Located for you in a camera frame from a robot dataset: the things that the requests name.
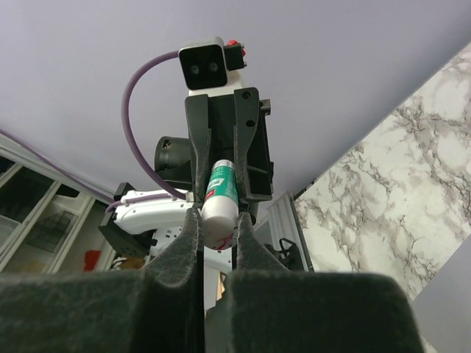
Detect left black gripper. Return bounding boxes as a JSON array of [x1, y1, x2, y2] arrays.
[[155, 87, 274, 207]]

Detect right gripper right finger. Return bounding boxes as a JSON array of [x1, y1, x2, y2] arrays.
[[206, 213, 424, 352]]

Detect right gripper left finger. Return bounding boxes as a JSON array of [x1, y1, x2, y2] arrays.
[[1, 208, 205, 352]]

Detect green white glue stick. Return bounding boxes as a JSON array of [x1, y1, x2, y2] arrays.
[[201, 160, 239, 251]]

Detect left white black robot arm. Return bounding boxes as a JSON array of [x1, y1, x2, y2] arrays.
[[99, 88, 274, 257]]

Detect background storage shelves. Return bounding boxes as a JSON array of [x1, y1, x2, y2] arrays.
[[1, 135, 116, 274]]

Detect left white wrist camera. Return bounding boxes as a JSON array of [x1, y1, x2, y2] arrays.
[[177, 37, 247, 92]]

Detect aluminium extrusion frame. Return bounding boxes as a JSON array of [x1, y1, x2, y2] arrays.
[[266, 192, 314, 272]]

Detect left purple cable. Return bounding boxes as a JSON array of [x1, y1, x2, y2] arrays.
[[0, 51, 192, 214]]

